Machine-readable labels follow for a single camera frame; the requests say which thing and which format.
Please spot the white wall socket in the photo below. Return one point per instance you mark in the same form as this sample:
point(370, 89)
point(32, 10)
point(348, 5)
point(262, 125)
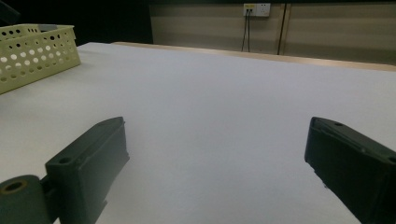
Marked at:
point(257, 9)

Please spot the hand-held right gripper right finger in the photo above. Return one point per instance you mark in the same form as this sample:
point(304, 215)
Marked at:
point(351, 168)

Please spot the pale green perforated plastic basket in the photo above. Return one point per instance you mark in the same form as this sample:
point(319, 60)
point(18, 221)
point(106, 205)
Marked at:
point(34, 59)

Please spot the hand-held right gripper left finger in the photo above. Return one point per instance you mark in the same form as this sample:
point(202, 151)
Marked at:
point(87, 168)

